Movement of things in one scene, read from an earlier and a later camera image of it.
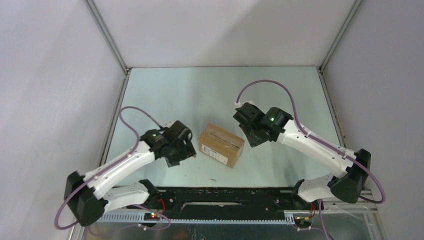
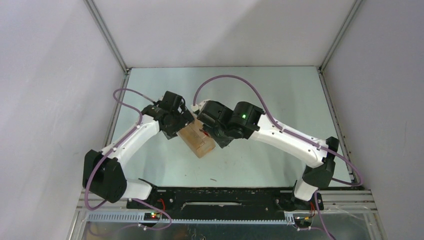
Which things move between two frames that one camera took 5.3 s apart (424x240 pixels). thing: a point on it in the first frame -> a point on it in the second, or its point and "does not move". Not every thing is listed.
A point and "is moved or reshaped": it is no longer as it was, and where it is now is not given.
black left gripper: x=188 y=151 -> x=185 y=118
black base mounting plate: x=228 y=203 does not move
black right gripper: x=254 y=142 -> x=222 y=142
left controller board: x=151 y=216 does not move
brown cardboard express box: x=221 y=145 is moved or reshaped
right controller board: x=301 y=221 does not move
